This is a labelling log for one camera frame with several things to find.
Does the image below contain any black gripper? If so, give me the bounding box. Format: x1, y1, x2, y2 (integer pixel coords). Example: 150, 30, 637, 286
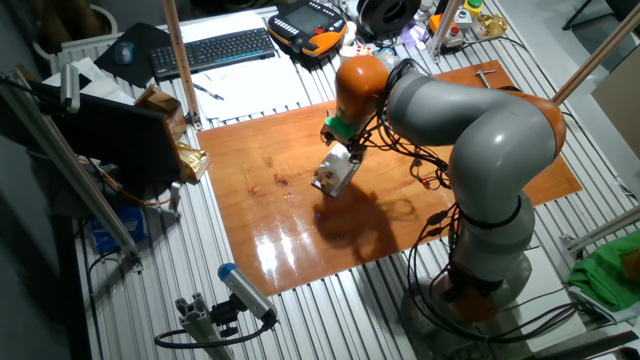
319, 125, 369, 164

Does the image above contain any blue box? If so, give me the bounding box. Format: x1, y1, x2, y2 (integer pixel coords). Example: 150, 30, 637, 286
89, 204, 149, 254

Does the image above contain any long aluminium frame rail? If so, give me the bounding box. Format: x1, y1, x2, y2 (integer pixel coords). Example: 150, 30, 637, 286
0, 67, 144, 271

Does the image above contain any grey box red button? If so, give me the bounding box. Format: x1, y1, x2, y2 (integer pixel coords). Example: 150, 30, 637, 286
442, 25, 466, 50

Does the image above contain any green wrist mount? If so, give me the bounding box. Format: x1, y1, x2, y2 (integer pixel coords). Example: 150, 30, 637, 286
323, 110, 359, 142

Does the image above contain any white box green button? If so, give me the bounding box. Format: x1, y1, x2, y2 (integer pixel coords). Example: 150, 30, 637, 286
453, 7, 474, 29

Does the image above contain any clear purple plastic bag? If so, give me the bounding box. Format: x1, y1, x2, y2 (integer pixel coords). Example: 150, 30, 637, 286
399, 20, 431, 50

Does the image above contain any dark pen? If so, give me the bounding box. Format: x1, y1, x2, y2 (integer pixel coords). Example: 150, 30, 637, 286
192, 82, 225, 101

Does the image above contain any green cloth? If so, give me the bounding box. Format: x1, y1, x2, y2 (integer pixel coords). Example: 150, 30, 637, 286
568, 229, 640, 314

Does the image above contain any black flat monitor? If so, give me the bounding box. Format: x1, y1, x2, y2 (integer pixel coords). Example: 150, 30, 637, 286
29, 82, 184, 189

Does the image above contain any gold foil bag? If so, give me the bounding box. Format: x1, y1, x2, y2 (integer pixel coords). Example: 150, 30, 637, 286
175, 141, 211, 184

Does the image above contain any white toilet paper roll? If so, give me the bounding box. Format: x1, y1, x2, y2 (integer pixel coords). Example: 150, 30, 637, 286
317, 143, 357, 189

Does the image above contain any black camera cable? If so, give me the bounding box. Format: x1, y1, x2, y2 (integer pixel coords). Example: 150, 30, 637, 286
153, 312, 279, 350

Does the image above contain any aluminium profile bar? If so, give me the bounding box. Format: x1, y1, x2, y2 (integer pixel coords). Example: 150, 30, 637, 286
559, 204, 640, 256

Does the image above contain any short aluminium profile piece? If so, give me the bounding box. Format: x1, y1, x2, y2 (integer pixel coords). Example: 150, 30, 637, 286
174, 293, 236, 360

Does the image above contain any crumpled white paper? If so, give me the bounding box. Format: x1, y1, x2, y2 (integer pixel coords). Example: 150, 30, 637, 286
42, 56, 137, 107

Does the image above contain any orange cable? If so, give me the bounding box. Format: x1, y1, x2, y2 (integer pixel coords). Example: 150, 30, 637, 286
82, 157, 174, 207

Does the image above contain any white paper stack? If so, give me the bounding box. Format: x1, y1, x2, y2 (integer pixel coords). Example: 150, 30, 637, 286
177, 9, 281, 45

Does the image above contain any brown wooden board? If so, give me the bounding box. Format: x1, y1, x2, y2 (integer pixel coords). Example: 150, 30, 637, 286
196, 59, 584, 297

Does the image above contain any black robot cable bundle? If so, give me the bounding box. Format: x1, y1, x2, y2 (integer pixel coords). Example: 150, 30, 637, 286
349, 57, 584, 346

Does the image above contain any brown cardboard box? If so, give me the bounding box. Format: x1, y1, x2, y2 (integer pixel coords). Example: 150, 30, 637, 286
133, 84, 188, 143

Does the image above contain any metal frame post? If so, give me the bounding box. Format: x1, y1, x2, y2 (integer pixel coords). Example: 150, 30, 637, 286
426, 0, 464, 59
552, 2, 640, 106
160, 0, 204, 131

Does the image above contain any black filament spool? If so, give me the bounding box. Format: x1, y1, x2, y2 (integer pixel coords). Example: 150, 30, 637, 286
357, 0, 423, 37

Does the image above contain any white paper sheet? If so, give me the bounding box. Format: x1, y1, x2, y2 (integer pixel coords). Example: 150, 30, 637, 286
189, 52, 321, 124

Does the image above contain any crumpled gold foil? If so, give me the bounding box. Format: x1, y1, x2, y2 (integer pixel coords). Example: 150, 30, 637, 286
474, 13, 510, 39

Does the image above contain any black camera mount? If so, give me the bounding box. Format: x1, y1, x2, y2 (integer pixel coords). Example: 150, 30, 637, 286
209, 293, 246, 339

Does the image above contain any grey metal bar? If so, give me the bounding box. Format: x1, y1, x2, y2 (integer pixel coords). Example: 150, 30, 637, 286
524, 329, 640, 360

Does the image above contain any black mouse pad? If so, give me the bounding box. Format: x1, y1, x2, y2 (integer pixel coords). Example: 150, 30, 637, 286
93, 22, 174, 90

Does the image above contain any black keyboard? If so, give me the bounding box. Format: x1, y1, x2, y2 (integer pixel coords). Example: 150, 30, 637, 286
148, 27, 277, 80

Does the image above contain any black chair base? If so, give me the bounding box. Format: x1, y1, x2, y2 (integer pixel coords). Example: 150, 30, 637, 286
562, 0, 640, 32

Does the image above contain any white curved chair frame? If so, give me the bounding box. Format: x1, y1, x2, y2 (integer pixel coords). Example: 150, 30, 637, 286
32, 3, 120, 61

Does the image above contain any silver depth camera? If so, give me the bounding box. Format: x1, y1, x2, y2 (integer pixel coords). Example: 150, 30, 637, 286
59, 63, 81, 115

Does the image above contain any silver camera with blue cap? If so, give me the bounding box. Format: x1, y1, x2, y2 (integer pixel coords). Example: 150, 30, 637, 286
217, 262, 279, 326

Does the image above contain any beige panel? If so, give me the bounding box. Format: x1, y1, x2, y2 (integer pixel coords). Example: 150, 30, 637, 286
591, 47, 640, 161

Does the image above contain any black and orange teach pendant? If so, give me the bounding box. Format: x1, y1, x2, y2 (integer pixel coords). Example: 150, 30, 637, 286
266, 0, 348, 59

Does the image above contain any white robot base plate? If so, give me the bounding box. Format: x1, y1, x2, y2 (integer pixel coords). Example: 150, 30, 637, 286
499, 247, 587, 354

